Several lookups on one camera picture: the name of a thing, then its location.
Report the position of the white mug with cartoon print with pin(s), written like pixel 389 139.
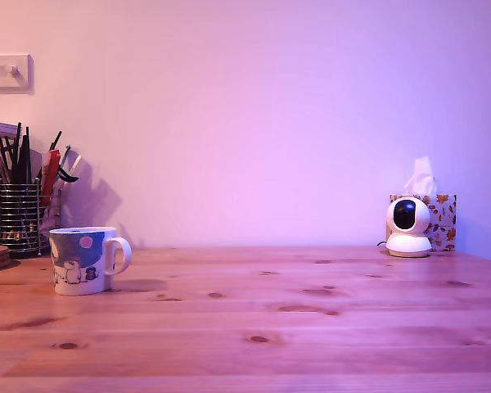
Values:
pixel 82 262

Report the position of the white tissue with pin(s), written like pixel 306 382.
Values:
pixel 421 180

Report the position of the metal tongs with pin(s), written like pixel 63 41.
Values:
pixel 71 161

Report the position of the red utensil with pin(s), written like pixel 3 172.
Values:
pixel 52 172

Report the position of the red white patterned packet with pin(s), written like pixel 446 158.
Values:
pixel 51 213

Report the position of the leaf print tissue box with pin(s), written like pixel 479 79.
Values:
pixel 444 223

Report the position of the small white round camera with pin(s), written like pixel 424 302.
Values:
pixel 409 245

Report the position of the white wall switch plate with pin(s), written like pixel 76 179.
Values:
pixel 20 82

